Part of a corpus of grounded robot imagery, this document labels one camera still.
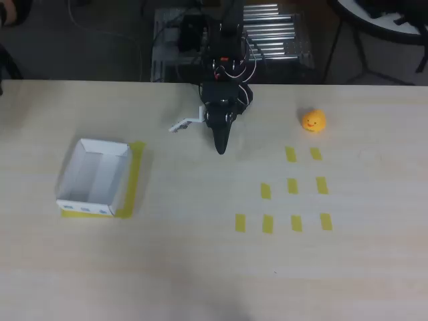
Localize white floor cable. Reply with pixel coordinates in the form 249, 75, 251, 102
68, 0, 144, 82

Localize orange object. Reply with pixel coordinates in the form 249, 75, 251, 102
302, 108, 327, 134

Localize long yellow tape strip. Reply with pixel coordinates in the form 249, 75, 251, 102
61, 209, 116, 219
115, 141, 146, 220

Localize white gripper camera mount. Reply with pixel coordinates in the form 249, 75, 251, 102
168, 106, 206, 134

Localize red white servo cable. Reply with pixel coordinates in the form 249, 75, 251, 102
213, 35, 258, 105

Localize person's bare forearm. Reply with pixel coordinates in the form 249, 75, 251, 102
0, 0, 17, 26

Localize round white black-rimmed table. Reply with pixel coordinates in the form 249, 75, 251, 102
322, 0, 428, 86

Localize white cardboard box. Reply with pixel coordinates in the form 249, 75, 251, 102
56, 138, 132, 217

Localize dark bag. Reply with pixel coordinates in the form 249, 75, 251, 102
354, 0, 428, 26

